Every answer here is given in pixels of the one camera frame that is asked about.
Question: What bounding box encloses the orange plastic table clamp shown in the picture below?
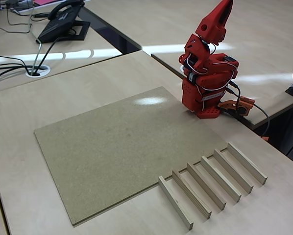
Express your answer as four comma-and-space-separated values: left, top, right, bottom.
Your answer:
216, 96, 256, 118

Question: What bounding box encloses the black phone handset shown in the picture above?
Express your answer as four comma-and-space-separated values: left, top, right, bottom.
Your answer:
48, 0, 85, 21

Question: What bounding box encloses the black desk phone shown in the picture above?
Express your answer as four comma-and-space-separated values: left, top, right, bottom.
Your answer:
36, 0, 91, 44

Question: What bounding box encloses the brown fibreboard base panel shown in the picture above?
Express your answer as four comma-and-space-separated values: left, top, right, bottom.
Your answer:
33, 86, 231, 227

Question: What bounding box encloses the pink paper sheet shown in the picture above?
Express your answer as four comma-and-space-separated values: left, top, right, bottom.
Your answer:
33, 0, 64, 5

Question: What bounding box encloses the black plug cable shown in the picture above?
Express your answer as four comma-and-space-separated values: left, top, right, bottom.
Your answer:
226, 79, 242, 111

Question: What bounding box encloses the grey power cable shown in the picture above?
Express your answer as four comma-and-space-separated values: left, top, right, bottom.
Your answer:
252, 104, 271, 138

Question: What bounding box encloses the black phone cable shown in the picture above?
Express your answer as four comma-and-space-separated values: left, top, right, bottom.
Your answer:
37, 28, 78, 73

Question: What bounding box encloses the light grey cable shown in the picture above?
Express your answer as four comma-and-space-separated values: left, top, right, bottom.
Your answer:
28, 4, 43, 74

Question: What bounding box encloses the thin dark cable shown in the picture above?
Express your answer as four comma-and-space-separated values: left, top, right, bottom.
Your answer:
0, 7, 36, 34

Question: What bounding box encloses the black desk cable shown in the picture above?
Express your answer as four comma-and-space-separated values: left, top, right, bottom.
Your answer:
0, 54, 33, 74
0, 63, 29, 85

